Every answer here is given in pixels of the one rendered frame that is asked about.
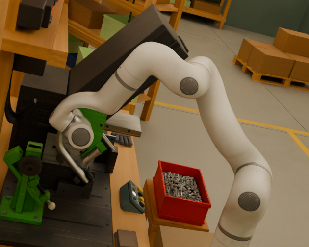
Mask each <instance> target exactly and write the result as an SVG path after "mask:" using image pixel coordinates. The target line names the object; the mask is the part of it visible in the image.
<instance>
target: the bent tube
mask: <svg viewBox="0 0 309 247"><path fill-rule="evenodd" d="M63 139H64V135H63V134H62V133H60V132H59V131H58V132H57V134H56V138H55V145H56V149H57V151H58V153H59V154H60V156H61V157H62V158H63V159H64V160H65V162H66V163H67V164H68V165H69V166H70V168H71V169H72V170H73V171H74V173H75V174H76V175H77V176H78V177H79V179H80V180H81V181H82V182H83V184H86V183H88V182H89V181H90V179H89V177H88V176H87V175H86V174H85V172H84V171H83V170H82V169H81V168H80V166H79V165H78V164H77V163H76V161H75V160H74V159H73V158H72V157H71V155H70V154H69V153H68V152H67V151H66V149H65V148H64V144H63Z"/></svg>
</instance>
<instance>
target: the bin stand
mask: <svg viewBox="0 0 309 247"><path fill-rule="evenodd" d="M143 199H144V204H145V217H146V220H147V219H148V222H149V228H148V236H149V243H150V247H154V240H155V236H156V234H157V231H158V228H159V226H160V225H161V226H168V227H175V228H182V229H190V230H197V231H203V232H209V227H208V225H207V222H206V219H205V220H204V222H205V224H204V225H202V226H197V225H191V224H186V223H181V222H175V221H170V220H165V219H159V218H158V216H157V209H156V201H155V192H154V184H153V180H150V179H146V181H145V184H144V187H143Z"/></svg>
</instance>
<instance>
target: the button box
mask: <svg viewBox="0 0 309 247"><path fill-rule="evenodd" d="M132 187H134V188H135V190H134V189H133V188H132ZM133 192H135V193H136V195H134V193H133ZM138 192H139V191H138V189H137V186H136V185H135V186H133V184H132V181H131V180H130V181H129V182H127V183H126V184H125V185H123V186H122V187H121V188H120V194H121V206H122V209H123V210H124V211H128V212H134V213H139V214H143V213H145V207H142V206H141V204H140V201H141V200H140V199H139V197H140V195H139V193H138ZM134 197H136V199H137V200H135V199H134Z"/></svg>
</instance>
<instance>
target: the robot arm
mask: <svg viewBox="0 0 309 247"><path fill-rule="evenodd" d="M151 75H153V76H155V77H156V78H157V79H159V80H160V81H161V82H162V83H163V84H164V85H165V86H166V87H167V88H168V89H169V90H170V91H172V92H173V93H175V94H176V95H179V96H181V97H184V98H188V99H196V102H197V105H198V109H199V112H200V116H201V119H202V122H203V124H204V127H205V129H206V131H207V132H208V134H209V136H210V138H211V140H212V142H213V143H214V145H215V147H216V148H217V149H218V151H219V152H220V153H221V154H222V155H223V156H224V157H225V159H226V160H227V161H228V163H229V164H230V166H231V168H232V170H233V173H234V181H233V184H232V188H231V191H230V194H229V197H228V199H227V202H226V204H225V207H224V208H223V211H222V214H221V216H220V219H219V222H218V225H217V227H216V230H215V233H214V235H213V238H212V241H211V244H210V246H209V247H248V246H249V244H250V241H251V239H252V236H253V234H254V231H255V229H256V226H257V224H258V223H259V222H260V220H261V219H262V218H263V216H264V214H265V212H266V210H267V207H268V204H269V201H270V197H271V189H272V180H273V175H272V171H271V168H270V166H269V164H268V163H267V161H266V160H265V158H264V157H263V156H262V155H261V153H260V152H259V151H258V150H257V148H256V147H255V146H254V145H253V144H252V143H251V142H250V140H249V139H248V138H247V136H246V135H245V133H244V131H243V130H242V128H241V126H240V124H239V122H238V120H237V118H236V116H235V114H234V112H233V110H232V108H231V105H230V102H229V99H228V97H227V93H226V90H225V87H224V83H223V81H222V78H221V76H220V73H219V71H218V69H217V67H216V66H215V64H214V63H213V62H212V60H210V59H209V58H207V57H204V56H196V57H193V58H191V59H190V60H189V61H188V62H186V61H184V60H183V59H182V58H180V57H179V56H178V55H177V54H176V52H175V51H173V50H172V49H171V48H170V47H168V46H166V45H164V44H161V43H157V42H145V43H142V44H140V45H139V46H138V47H137V48H136V49H135V50H134V51H133V52H132V53H131V54H130V55H129V56H128V57H127V58H126V60H125V61H124V62H123V63H122V64H121V66H120V67H119V68H118V69H117V70H116V71H115V73H114V74H113V75H112V76H111V77H110V79H109V80H108V81H107V82H106V83H105V84H104V86H103V87H102V88H101V89H100V90H99V91H97V92H78V93H74V94H72V95H70V96H68V97H66V98H65V99H64V100H63V101H62V102H61V103H60V104H59V105H58V106H57V107H56V108H55V110H54V111H53V112H52V114H51V115H50V117H49V123H50V125H51V126H52V127H53V128H55V129H56V130H58V131H59V132H60V133H62V134H63V135H64V136H66V137H67V138H68V140H69V143H70V144H71V145H72V146H73V147H75V148H77V149H84V148H87V147H89V146H90V145H91V144H92V142H93V139H94V133H93V130H92V127H91V124H90V122H89V121H88V120H87V119H86V118H85V117H84V116H83V115H82V114H81V112H80V111H79V110H78V108H88V109H92V110H95V111H98V112H101V113H103V114H106V115H112V114H114V113H116V112H117V111H118V110H119V109H120V108H121V107H122V106H123V104H124V103H125V102H126V101H127V100H128V99H129V98H130V97H131V96H132V95H133V94H134V93H135V92H136V90H137V89H138V88H139V87H140V86H141V85H142V84H143V83H144V82H145V81H146V79H147V78H148V77H149V76H151Z"/></svg>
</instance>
